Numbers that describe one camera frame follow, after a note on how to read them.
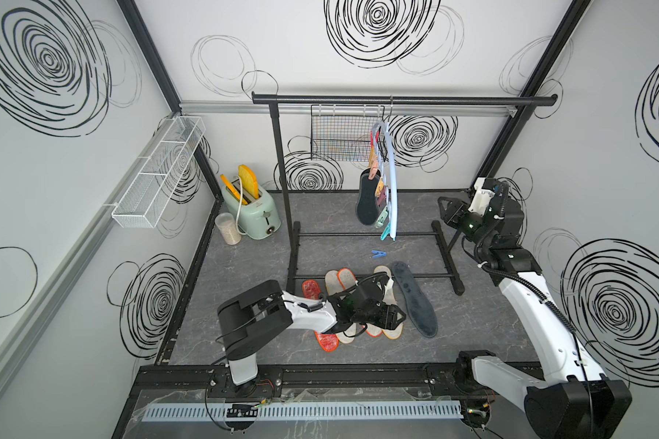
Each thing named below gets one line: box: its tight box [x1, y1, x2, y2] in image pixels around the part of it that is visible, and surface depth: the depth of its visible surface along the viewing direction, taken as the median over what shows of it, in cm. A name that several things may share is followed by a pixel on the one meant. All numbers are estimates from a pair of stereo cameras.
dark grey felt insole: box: [391, 261, 439, 339], surface depth 89 cm
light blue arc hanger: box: [371, 120, 399, 241], surface depth 52 cm
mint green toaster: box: [221, 175, 282, 240], surface depth 98 cm
